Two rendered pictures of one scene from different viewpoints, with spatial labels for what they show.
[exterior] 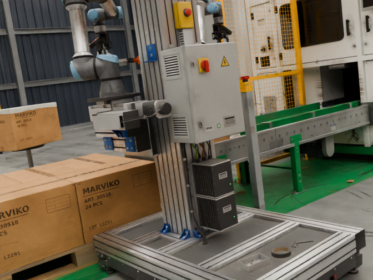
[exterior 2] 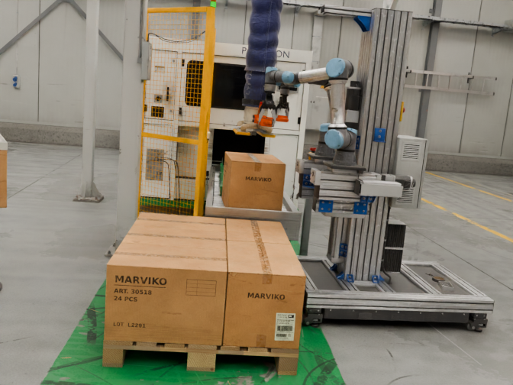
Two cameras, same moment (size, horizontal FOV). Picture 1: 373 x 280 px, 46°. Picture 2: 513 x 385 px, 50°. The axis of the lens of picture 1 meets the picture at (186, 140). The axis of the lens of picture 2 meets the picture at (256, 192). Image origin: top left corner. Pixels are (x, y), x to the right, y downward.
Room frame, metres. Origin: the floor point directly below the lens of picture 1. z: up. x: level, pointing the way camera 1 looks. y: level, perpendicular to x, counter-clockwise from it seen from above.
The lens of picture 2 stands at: (1.17, 3.64, 1.42)
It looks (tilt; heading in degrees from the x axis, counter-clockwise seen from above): 10 degrees down; 301
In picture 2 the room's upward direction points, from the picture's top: 5 degrees clockwise
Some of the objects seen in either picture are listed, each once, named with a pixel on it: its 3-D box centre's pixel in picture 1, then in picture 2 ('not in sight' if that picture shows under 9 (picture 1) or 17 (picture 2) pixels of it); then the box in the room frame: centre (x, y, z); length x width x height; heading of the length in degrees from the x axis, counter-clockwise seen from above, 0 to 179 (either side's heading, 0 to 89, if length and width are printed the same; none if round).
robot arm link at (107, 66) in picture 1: (107, 65); (346, 137); (2.48, 0.38, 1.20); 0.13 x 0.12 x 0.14; 86
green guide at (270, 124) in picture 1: (309, 116); not in sight; (3.84, -1.11, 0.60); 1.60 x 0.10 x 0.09; 125
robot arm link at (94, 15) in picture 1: (97, 15); (285, 77); (2.92, 0.46, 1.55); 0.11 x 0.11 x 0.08; 86
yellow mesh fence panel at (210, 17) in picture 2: not in sight; (169, 131); (4.34, -0.11, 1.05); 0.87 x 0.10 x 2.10; 177
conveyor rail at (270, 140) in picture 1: (289, 135); (279, 197); (3.59, -0.85, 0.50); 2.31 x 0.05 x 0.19; 125
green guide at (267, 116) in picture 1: (265, 117); (217, 176); (4.27, -0.80, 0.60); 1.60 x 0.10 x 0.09; 125
